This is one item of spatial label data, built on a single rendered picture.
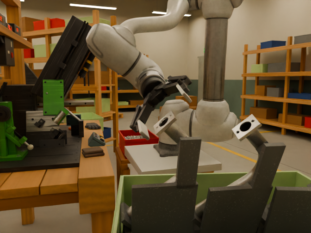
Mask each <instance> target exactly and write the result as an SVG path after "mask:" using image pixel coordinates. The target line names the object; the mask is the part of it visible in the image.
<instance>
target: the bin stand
mask: <svg viewBox="0 0 311 233"><path fill-rule="evenodd" d="M115 154H116V162H117V191H118V186H119V180H120V175H130V169H129V167H128V164H130V162H129V160H128V159H125V157H124V155H123V153H122V151H121V149H120V147H115Z"/></svg>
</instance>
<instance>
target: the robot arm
mask: <svg viewBox="0 0 311 233"><path fill-rule="evenodd" d="M242 2H243V0H168V4H167V12H166V15H163V16H153V17H141V18H131V19H129V20H126V21H124V22H123V23H122V24H120V25H114V26H112V27H111V26H109V25H107V24H102V23H98V24H95V25H93V26H92V28H91V29H90V31H89V33H88V35H87V37H86V42H87V46H88V48H89V49H90V51H91V52H92V53H93V54H94V56H95V57H96V58H98V59H99V60H100V61H101V62H102V63H104V64H105V65H106V66H107V67H109V68H110V69H111V70H113V71H114V72H116V73H118V74H120V75H121V76H123V77H124V78H125V79H126V80H128V81H129V82H130V83H131V84H132V85H133V86H134V87H135V88H136V89H138V90H139V93H140V95H141V96H142V97H143V98H144V101H143V104H142V105H137V106H136V111H135V114H134V116H133V119H132V121H131V124H130V128H131V129H132V130H133V131H134V132H136V133H137V132H139V133H140V134H141V135H142V136H143V137H144V138H145V139H146V140H149V139H150V138H149V133H148V130H147V126H146V125H145V124H146V122H147V120H148V118H149V116H150V114H151V112H152V111H154V109H155V107H156V105H158V103H160V102H161V101H163V100H164V99H165V97H169V96H170V95H171V94H174V93H177V92H180V93H181V94H182V96H183V97H184V98H185V99H186V100H187V101H188V102H189V103H191V102H192V100H191V99H190V98H189V96H188V95H187V93H188V92H189V91H190V90H189V89H188V87H187V85H190V84H191V83H192V81H191V80H190V79H189V78H188V77H187V76H186V75H182V76H173V77H172V76H171V75H170V76H168V80H167V82H166V81H165V79H164V75H163V72H162V70H161V68H160V67H159V66H158V65H157V64H156V63H155V62H154V61H153V60H151V59H149V58H148V57H146V56H145V55H144V54H142V53H141V52H140V51H139V50H137V49H136V39H135V36H134V34H137V33H146V32H160V31H168V30H171V29H173V28H174V27H176V26H177V25H178V23H179V22H180V21H181V20H182V18H183V17H184V16H185V14H186V13H187V12H188V11H192V10H202V13H203V17H204V19H205V51H204V76H203V99H201V100H200V101H199V102H198V104H197V108H196V110H193V109H190V108H189V104H188V103H187V102H185V101H184V100H181V99H175V100H168V101H166V102H165V104H164V105H163V107H162V109H161V112H160V116H159V121H160V120H161V119H162V118H163V117H164V116H165V115H166V114H168V113H169V112H170V111H171V110H172V111H173V112H174V114H175V116H176V118H177V120H176V121H175V122H174V123H175V124H176V125H177V126H178V127H180V128H181V129H182V130H183V131H184V132H185V133H186V134H187V135H188V136H189V137H200V138H201V139H202V140H201V141H204V142H224V141H228V140H230V139H232V138H234V137H235V136H236V135H235V134H234V132H233V131H232V129H233V128H234V127H235V126H237V125H238V118H237V117H236V115H235V114H234V113H233V112H230V110H229V105H228V103H227V102H226V101H225V100H224V78H225V61H226V50H227V33H228V19H229V18H230V17H231V15H232V12H233V10H234V8H237V7H239V6H240V5H241V4H242ZM153 148H155V149H156V150H157V152H158V153H159V155H160V157H169V156H178V148H177V143H176V142H175V141H174V140H173V139H171V138H170V137H169V136H168V135H167V134H166V133H165V132H162V133H161V134H160V135H159V144H155V145H153Z"/></svg>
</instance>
